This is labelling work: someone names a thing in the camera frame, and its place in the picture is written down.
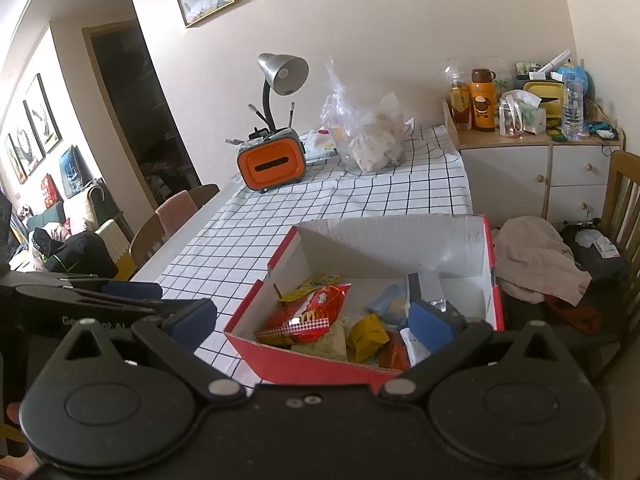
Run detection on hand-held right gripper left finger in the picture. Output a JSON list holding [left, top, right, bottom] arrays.
[[50, 299, 246, 401]]

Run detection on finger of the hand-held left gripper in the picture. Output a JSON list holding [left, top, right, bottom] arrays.
[[15, 285, 168, 317], [62, 278, 163, 302]]

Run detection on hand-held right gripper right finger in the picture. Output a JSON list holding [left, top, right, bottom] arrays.
[[382, 300, 578, 401]]

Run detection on brown red snack packet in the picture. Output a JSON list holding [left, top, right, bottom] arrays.
[[377, 332, 413, 371]]

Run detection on light blue snack packet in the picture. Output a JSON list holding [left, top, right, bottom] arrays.
[[366, 284, 411, 326]]

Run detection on pale yellow snack packet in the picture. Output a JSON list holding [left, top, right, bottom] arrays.
[[290, 320, 348, 362]]

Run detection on red checkered snack packet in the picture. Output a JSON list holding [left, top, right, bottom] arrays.
[[254, 284, 352, 348]]

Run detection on red cardboard box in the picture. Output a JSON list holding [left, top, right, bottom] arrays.
[[223, 213, 505, 386]]

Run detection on person's left hand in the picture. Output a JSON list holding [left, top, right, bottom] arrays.
[[0, 400, 23, 428]]

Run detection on dark brown wooden chair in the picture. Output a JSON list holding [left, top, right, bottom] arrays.
[[189, 183, 221, 211], [129, 215, 166, 268]]

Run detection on black jacket green stripe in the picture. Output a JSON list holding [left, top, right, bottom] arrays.
[[30, 231, 119, 281]]

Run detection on beige chair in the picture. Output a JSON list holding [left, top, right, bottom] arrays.
[[95, 219, 136, 281]]

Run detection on red cushion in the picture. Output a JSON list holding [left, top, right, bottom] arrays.
[[40, 174, 60, 206]]

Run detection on beige cloth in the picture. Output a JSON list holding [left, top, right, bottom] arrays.
[[492, 216, 593, 305]]

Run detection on blue cushion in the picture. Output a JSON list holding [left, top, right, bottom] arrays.
[[59, 145, 93, 198]]

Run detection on red cloth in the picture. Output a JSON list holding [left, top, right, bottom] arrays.
[[544, 292, 603, 336]]

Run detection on white sideboard cabinet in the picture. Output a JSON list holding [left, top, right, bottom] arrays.
[[457, 127, 626, 226]]

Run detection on dark grey bag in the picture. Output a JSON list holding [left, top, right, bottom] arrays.
[[560, 220, 628, 286]]

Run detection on orange teal tissue box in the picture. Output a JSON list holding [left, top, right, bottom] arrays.
[[236, 127, 307, 193]]

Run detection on clear plastic bag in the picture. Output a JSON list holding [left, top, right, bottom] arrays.
[[320, 56, 408, 176]]

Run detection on brown cardboard sheet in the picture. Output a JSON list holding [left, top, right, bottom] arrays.
[[440, 97, 461, 153]]

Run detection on green yellow flat packet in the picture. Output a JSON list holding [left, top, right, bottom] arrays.
[[302, 129, 338, 163]]

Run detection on orange thermos bottle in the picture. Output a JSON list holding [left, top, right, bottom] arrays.
[[470, 68, 497, 132]]

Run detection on amber liquid bottle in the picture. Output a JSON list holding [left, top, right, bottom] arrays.
[[448, 74, 473, 131]]

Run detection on clear gift bag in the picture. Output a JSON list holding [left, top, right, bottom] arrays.
[[498, 89, 547, 138]]

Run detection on light wooden slatted chair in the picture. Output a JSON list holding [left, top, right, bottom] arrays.
[[550, 150, 640, 386]]

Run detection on clear water bottle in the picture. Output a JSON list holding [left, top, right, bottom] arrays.
[[561, 80, 587, 141]]

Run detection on small blue white object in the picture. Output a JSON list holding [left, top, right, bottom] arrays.
[[587, 121, 619, 141]]

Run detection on yellow green tissue box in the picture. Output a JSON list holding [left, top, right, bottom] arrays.
[[522, 79, 568, 118]]

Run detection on silver desk lamp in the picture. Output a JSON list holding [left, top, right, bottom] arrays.
[[257, 52, 310, 133]]

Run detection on blue globe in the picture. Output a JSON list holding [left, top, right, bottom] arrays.
[[556, 62, 596, 103]]

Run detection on white tube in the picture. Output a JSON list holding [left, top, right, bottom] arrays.
[[537, 49, 572, 77]]

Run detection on black framed wall picture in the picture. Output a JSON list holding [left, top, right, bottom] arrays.
[[23, 74, 62, 156], [4, 127, 30, 185]]

